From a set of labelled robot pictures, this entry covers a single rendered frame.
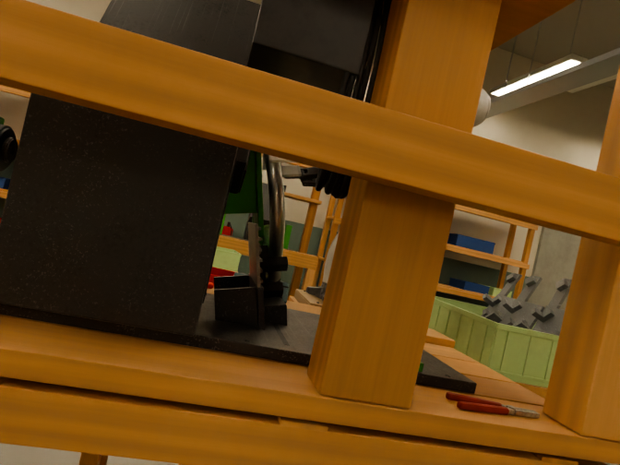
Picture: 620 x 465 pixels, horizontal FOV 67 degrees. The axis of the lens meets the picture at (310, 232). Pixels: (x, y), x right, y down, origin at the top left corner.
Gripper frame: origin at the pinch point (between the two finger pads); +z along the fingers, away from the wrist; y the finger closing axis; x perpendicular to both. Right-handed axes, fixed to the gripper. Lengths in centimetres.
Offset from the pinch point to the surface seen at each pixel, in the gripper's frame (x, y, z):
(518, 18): 7.5, 34.0, -33.7
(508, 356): 15, -65, -74
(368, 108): 25.7, 28.7, -5.2
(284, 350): 37.0, -9.8, 4.0
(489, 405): 50, -10, -27
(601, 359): 48, -2, -44
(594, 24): -464, -138, -479
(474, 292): -272, -444, -345
